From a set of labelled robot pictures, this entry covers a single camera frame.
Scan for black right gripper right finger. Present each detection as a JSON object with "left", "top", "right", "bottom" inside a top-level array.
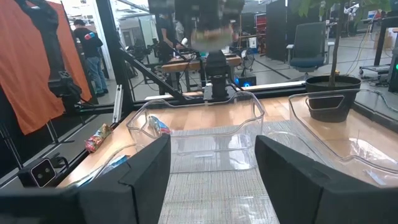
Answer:
[{"left": 254, "top": 135, "right": 377, "bottom": 224}]

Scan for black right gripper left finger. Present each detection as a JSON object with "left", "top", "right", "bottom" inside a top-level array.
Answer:
[{"left": 77, "top": 133, "right": 172, "bottom": 224}]

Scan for clear plastic bin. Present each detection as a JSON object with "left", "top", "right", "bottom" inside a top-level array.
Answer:
[
  {"left": 67, "top": 130, "right": 315, "bottom": 224},
  {"left": 126, "top": 91, "right": 266, "bottom": 174},
  {"left": 288, "top": 88, "right": 398, "bottom": 189}
]

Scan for black jointed arm stand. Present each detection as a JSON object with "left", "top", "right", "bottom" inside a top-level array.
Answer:
[{"left": 14, "top": 0, "right": 84, "bottom": 113}]

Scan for blue and red granola bar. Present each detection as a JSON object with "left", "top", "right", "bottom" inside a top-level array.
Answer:
[{"left": 148, "top": 114, "right": 171, "bottom": 136}]

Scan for wooden workbench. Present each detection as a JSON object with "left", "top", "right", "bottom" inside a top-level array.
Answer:
[{"left": 160, "top": 54, "right": 243, "bottom": 94}]

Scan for grey woven mat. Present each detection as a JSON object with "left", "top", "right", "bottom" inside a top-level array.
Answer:
[{"left": 157, "top": 119, "right": 315, "bottom": 224}]

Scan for blue-lit computer case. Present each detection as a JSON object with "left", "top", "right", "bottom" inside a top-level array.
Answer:
[{"left": 233, "top": 73, "right": 257, "bottom": 88}]

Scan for dark room partition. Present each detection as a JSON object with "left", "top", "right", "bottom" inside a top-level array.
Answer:
[{"left": 266, "top": 0, "right": 327, "bottom": 62}]

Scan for green potted plant black pot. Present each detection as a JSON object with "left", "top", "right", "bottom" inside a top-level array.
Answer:
[{"left": 292, "top": 0, "right": 392, "bottom": 123}]

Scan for dark office chair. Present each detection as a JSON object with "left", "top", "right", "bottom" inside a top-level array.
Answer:
[{"left": 285, "top": 21, "right": 336, "bottom": 80}]

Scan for black tripod legs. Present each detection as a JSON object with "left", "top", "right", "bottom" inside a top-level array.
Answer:
[{"left": 0, "top": 123, "right": 25, "bottom": 171}]

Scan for green-lit computer tower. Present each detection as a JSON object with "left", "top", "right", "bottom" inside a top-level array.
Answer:
[{"left": 387, "top": 46, "right": 398, "bottom": 93}]

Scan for orange curtain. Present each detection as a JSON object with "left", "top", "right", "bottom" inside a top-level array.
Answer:
[{"left": 0, "top": 0, "right": 93, "bottom": 136}]

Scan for silver frame bracket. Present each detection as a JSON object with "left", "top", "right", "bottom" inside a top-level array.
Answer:
[{"left": 111, "top": 83, "right": 124, "bottom": 124}]

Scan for black table-level camera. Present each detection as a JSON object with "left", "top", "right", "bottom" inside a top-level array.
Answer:
[{"left": 17, "top": 157, "right": 58, "bottom": 189}]

